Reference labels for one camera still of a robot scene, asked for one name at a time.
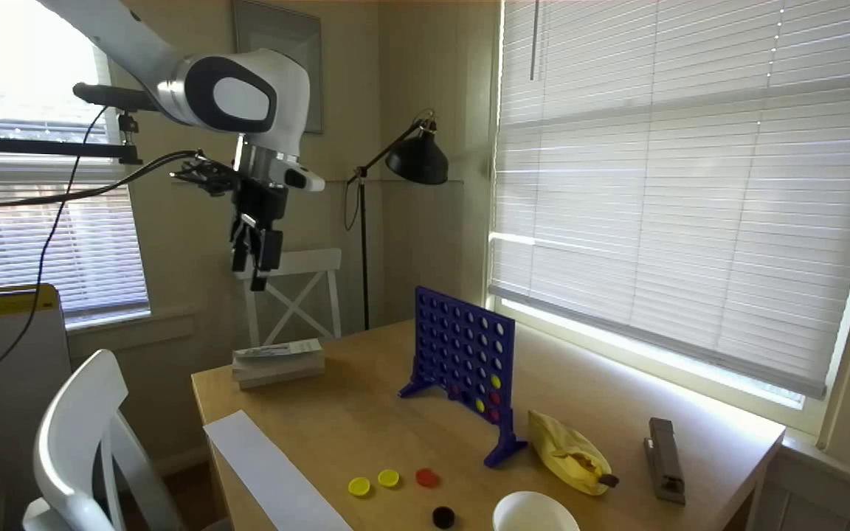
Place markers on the black game chip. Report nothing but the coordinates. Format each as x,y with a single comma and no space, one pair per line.
443,518

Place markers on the white wooden chair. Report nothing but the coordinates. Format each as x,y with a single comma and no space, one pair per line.
86,456

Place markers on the yellow game chip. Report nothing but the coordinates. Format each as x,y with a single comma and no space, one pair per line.
388,478
357,487

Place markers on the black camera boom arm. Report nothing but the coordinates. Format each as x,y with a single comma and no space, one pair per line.
42,148

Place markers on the yellow banana toy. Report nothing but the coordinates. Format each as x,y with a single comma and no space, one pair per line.
570,456

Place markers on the red game chip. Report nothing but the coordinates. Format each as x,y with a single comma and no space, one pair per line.
430,478

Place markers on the white board yellow tape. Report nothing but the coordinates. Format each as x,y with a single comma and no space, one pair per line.
33,363

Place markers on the white paper sheet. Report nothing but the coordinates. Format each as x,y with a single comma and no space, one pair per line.
272,478

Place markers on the grey box on table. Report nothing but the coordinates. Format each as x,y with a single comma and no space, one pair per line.
276,363

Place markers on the blue connect four grid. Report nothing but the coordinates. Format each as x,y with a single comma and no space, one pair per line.
468,353

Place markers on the framed wall picture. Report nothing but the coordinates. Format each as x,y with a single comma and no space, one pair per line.
291,34

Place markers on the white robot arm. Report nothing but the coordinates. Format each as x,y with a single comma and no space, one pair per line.
262,95

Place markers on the white window blinds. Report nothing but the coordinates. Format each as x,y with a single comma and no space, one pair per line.
676,171

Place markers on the left window blinds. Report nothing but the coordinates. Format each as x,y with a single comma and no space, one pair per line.
86,248

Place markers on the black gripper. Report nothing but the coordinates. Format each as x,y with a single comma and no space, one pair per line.
257,208

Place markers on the white paper coffee cup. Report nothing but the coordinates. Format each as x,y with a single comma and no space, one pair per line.
532,512

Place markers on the black floor lamp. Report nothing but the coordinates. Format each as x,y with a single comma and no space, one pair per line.
412,154

